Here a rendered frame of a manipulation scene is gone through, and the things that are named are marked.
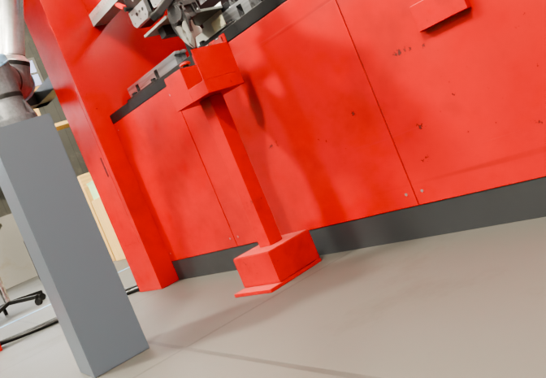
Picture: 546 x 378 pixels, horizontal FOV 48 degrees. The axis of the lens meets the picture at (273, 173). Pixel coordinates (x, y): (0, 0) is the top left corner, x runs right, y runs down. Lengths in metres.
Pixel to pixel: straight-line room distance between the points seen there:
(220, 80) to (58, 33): 1.31
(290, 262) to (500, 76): 0.89
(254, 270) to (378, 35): 0.86
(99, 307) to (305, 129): 0.86
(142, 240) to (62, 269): 1.17
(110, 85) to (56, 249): 1.42
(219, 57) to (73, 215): 0.69
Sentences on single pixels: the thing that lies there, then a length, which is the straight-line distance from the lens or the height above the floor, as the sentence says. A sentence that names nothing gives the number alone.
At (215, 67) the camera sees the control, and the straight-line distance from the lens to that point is 2.03.
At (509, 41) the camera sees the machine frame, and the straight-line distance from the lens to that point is 1.58.
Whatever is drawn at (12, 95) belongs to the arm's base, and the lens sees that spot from 2.00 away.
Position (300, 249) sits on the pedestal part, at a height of 0.07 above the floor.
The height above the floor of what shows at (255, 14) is 0.85.
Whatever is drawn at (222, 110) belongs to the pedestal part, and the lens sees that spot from 2.08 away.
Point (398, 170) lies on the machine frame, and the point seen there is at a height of 0.22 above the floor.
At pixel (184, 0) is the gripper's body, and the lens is 2.09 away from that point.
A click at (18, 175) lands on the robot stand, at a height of 0.63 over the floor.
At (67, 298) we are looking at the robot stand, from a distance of 1.90.
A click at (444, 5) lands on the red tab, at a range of 1.62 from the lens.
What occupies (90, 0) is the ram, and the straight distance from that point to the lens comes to 3.21.
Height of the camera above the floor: 0.41
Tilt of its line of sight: 2 degrees down
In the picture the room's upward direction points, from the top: 23 degrees counter-clockwise
